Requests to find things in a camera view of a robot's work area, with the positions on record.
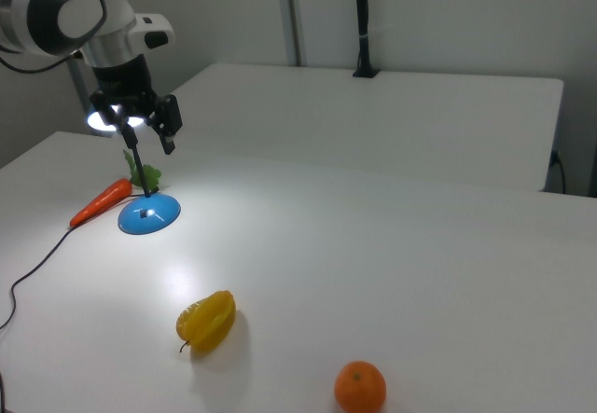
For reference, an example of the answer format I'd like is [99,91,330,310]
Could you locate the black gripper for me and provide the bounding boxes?
[90,53,184,156]

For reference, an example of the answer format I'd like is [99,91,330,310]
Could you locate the blue desk lamp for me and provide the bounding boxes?
[86,103,182,236]

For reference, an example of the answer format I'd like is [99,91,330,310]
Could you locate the orange toy carrot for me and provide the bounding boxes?
[69,149,163,227]

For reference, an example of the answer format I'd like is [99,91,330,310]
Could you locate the yellow toy starfruit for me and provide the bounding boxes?
[175,289,237,353]

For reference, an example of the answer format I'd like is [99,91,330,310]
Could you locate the orange toy fruit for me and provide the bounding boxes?
[333,360,388,413]

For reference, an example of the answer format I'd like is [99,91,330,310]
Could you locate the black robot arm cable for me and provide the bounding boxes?
[0,48,83,75]

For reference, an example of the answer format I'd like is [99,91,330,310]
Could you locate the grey metal partition post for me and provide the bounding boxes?
[273,0,309,67]

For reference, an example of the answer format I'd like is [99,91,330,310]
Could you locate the black lamp power cable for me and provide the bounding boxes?
[0,224,78,331]

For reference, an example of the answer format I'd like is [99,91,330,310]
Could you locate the black clamped camera pole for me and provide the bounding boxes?
[352,0,380,79]

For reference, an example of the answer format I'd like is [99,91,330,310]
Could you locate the black cable at table edge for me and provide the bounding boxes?
[551,150,568,195]

